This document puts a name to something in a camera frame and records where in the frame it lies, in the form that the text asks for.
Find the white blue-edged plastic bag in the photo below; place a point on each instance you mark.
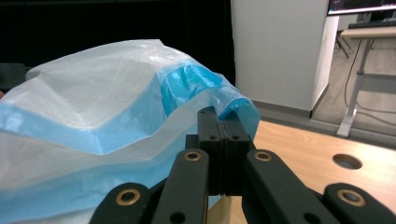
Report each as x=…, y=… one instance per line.
x=77, y=109

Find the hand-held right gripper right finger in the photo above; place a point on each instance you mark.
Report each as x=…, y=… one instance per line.
x=233, y=161

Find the desk with white metal frame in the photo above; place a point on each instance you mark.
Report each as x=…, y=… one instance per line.
x=358, y=77

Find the black curtain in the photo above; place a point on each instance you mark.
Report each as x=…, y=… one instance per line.
x=93, y=18

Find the white cabinet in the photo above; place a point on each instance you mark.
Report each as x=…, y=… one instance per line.
x=280, y=53

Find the dark keyboard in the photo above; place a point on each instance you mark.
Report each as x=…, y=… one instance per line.
x=373, y=24

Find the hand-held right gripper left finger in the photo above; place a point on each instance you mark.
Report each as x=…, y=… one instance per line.
x=214, y=161

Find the computer monitor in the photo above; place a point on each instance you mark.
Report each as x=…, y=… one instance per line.
x=361, y=6

